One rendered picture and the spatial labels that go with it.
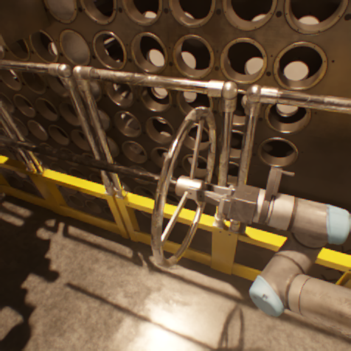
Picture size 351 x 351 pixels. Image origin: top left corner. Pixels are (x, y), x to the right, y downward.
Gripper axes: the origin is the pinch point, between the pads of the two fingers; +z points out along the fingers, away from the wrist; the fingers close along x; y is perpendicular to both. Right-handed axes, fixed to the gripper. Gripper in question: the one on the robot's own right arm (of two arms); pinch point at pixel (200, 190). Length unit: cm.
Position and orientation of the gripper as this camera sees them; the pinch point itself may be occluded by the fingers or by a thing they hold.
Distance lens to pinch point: 62.7
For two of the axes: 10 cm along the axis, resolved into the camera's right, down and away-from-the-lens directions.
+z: -9.2, -2.3, 3.2
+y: -1.5, 9.6, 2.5
